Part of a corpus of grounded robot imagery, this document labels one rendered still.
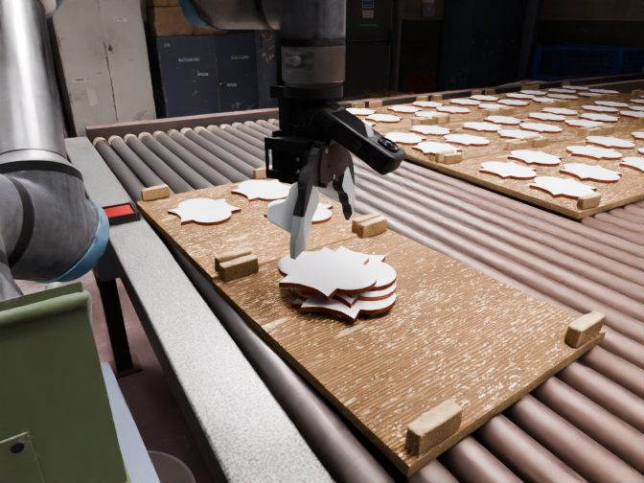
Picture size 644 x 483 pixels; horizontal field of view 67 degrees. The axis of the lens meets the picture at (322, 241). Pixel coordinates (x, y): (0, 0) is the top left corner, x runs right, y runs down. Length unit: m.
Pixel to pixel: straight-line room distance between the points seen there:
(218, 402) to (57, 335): 0.22
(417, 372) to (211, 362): 0.24
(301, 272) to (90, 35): 4.87
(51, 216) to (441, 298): 0.50
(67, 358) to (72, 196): 0.29
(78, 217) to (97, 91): 4.80
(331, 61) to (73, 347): 0.38
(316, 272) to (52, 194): 0.34
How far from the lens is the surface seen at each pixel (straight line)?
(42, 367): 0.43
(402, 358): 0.59
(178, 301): 0.75
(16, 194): 0.62
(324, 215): 0.95
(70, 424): 0.46
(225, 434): 0.53
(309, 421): 0.54
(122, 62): 5.48
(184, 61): 5.69
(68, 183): 0.68
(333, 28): 0.58
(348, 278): 0.66
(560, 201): 1.16
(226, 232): 0.91
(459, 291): 0.73
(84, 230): 0.67
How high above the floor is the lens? 1.29
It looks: 25 degrees down
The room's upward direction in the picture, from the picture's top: straight up
